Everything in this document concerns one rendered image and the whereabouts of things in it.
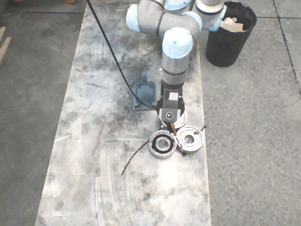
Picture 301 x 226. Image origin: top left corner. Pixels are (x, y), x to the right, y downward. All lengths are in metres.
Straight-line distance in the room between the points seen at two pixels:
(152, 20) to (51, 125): 1.48
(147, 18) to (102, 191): 0.61
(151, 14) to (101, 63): 0.54
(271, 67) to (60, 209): 2.02
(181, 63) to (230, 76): 1.61
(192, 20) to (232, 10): 1.53
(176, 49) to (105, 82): 0.59
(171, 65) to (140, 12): 0.19
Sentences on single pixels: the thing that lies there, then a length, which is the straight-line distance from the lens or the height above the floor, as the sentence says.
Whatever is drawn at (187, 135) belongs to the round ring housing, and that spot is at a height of 0.82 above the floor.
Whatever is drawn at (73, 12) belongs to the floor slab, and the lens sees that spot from 2.89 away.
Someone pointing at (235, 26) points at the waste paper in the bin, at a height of 0.35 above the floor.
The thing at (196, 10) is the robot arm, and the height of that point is 1.01.
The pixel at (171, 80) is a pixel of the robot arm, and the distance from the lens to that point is 0.77.
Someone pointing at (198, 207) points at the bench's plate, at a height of 0.80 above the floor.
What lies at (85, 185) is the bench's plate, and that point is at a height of 0.80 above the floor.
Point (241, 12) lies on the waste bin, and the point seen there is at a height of 0.37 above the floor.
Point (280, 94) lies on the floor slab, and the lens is 2.36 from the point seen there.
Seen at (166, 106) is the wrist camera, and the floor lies 1.09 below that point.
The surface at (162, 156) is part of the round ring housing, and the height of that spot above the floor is 0.83.
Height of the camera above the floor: 1.77
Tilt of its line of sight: 60 degrees down
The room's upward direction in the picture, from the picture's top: 1 degrees counter-clockwise
